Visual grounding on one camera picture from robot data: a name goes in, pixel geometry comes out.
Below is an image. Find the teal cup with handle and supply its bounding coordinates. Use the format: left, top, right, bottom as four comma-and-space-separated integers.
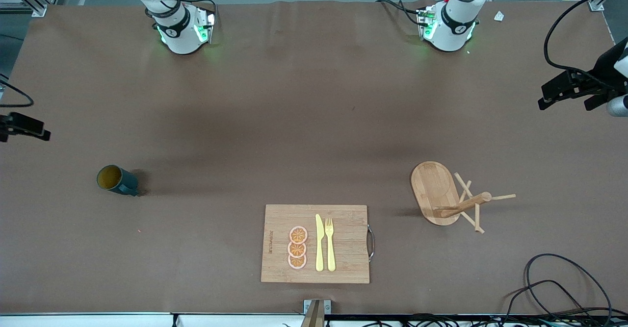
96, 165, 139, 197

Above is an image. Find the wooden mug tree stand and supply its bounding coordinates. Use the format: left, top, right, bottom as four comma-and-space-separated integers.
411, 161, 517, 234

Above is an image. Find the brown table cover sheet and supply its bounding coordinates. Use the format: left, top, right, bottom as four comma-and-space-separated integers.
0, 0, 628, 316

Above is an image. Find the bamboo cutting board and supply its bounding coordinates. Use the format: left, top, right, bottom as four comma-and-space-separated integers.
261, 204, 375, 284

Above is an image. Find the yellow plastic fork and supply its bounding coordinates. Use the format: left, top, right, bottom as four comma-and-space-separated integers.
325, 218, 337, 272

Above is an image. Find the yellow plastic knife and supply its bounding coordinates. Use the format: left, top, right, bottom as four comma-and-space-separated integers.
315, 214, 325, 272

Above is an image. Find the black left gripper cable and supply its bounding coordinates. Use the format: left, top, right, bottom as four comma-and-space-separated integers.
544, 0, 628, 87

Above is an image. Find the black looped cable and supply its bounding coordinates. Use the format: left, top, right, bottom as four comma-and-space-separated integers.
503, 253, 614, 327

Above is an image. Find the black left arm base cable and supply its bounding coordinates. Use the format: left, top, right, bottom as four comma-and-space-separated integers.
376, 0, 423, 26

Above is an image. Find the black cable bundle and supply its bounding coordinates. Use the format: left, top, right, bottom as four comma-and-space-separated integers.
329, 313, 628, 327

